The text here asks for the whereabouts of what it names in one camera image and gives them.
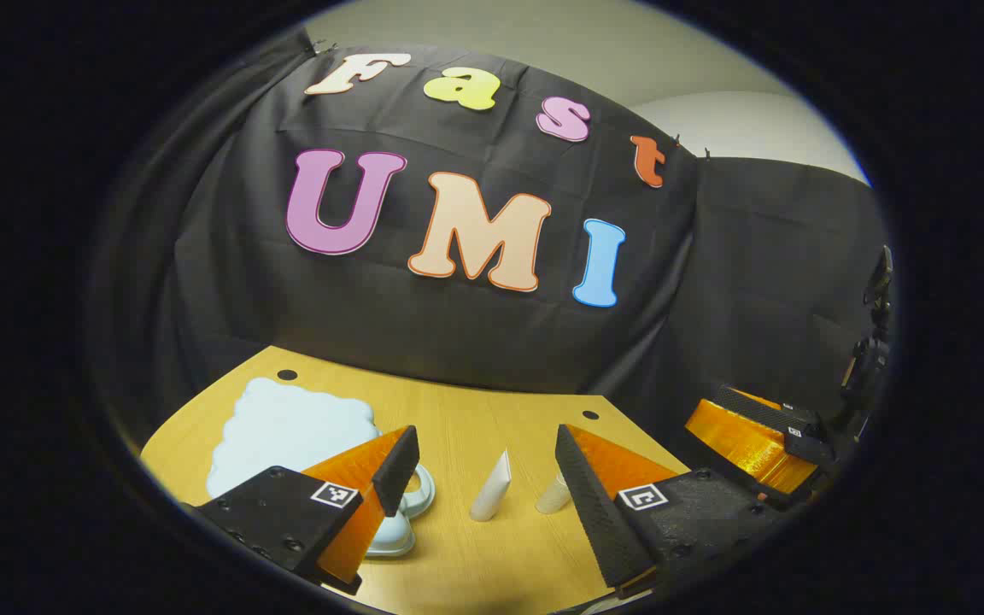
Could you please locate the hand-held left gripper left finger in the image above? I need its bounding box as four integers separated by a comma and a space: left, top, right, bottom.
193, 425, 421, 596

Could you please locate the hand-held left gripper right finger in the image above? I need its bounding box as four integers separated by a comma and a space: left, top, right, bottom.
554, 424, 797, 600

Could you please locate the white pump bottle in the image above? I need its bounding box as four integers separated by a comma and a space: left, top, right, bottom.
535, 466, 575, 516

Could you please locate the white squeeze tube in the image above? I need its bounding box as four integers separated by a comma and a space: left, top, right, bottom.
469, 449, 513, 523

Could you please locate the black backdrop cloth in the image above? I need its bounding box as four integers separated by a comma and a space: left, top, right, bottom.
91, 30, 894, 479

